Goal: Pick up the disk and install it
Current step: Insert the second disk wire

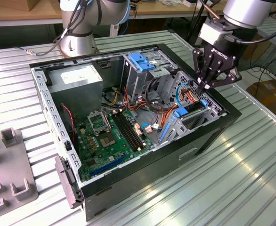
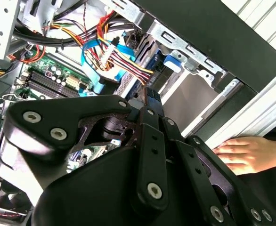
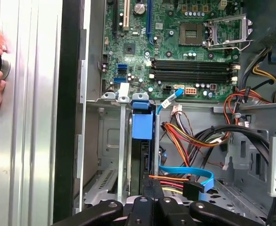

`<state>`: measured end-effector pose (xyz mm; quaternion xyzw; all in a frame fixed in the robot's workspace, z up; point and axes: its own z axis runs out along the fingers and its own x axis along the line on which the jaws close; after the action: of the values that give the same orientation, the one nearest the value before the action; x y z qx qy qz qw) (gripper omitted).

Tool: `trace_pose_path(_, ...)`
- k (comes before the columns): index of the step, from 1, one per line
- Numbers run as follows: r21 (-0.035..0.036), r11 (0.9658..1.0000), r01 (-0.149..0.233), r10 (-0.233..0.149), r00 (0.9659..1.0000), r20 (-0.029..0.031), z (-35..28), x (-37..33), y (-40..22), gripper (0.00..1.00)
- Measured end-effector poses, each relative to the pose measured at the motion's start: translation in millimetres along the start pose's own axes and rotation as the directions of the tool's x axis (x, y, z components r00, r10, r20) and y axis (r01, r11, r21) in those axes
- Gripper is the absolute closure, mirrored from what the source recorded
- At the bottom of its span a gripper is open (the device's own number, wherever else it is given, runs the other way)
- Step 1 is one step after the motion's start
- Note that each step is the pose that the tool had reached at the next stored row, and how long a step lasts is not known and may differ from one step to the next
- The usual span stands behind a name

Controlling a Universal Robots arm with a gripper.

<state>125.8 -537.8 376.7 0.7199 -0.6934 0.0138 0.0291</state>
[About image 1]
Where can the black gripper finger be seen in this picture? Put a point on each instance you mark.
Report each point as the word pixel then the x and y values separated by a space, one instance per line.
pixel 228 78
pixel 206 68

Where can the hard disk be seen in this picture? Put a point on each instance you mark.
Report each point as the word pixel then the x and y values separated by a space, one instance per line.
pixel 181 112

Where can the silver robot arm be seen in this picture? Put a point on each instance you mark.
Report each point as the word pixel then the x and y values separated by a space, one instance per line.
pixel 81 44

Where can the grey metal disk bay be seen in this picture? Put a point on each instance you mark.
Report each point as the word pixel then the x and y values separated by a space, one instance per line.
pixel 182 128

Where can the brown cardboard box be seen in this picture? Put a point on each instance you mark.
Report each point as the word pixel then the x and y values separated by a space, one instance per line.
pixel 270 96

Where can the small white box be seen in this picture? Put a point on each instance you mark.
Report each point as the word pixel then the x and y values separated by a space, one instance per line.
pixel 189 3

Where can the blue plastic drive latch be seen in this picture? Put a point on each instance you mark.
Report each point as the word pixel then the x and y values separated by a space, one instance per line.
pixel 139 61

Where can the wooden desk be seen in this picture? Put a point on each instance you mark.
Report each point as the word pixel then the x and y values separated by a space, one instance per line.
pixel 171 9

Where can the grey metal drive cage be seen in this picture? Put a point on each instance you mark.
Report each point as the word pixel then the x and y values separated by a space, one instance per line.
pixel 138 80

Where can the white plug connector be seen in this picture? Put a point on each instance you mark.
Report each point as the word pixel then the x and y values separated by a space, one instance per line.
pixel 148 129

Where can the black RAM slot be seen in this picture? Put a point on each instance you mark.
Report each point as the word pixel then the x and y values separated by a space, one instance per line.
pixel 129 129
pixel 126 130
pixel 123 131
pixel 133 129

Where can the thin metal locking lever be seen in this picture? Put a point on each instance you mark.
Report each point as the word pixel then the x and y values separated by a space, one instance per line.
pixel 107 120

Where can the green motherboard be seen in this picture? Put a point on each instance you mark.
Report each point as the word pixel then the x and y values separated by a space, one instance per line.
pixel 119 153

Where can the grey power supply unit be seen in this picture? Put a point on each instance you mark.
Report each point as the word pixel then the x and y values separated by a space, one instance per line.
pixel 76 94

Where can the black open PC case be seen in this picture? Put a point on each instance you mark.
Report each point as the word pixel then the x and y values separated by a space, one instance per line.
pixel 133 186

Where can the blue expansion slot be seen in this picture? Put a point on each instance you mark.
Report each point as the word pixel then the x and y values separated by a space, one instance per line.
pixel 107 165

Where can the cardboard box on desk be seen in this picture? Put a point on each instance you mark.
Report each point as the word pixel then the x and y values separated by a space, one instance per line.
pixel 32 4

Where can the grey parts rack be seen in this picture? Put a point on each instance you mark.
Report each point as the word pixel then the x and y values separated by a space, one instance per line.
pixel 8 164

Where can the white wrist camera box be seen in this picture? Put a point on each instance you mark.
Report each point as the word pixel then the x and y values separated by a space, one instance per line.
pixel 214 33

